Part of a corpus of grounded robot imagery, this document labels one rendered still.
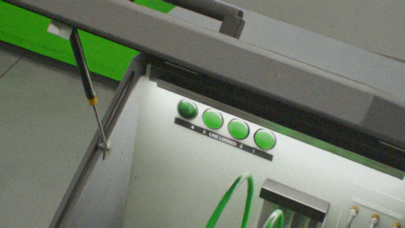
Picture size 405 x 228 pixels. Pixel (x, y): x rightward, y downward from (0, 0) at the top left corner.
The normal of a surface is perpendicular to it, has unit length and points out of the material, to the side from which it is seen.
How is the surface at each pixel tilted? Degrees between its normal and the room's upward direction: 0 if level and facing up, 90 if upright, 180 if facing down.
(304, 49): 0
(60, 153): 0
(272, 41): 0
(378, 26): 90
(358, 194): 90
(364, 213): 90
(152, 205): 90
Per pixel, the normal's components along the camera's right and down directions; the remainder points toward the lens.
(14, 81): 0.17, -0.84
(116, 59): -0.35, 0.45
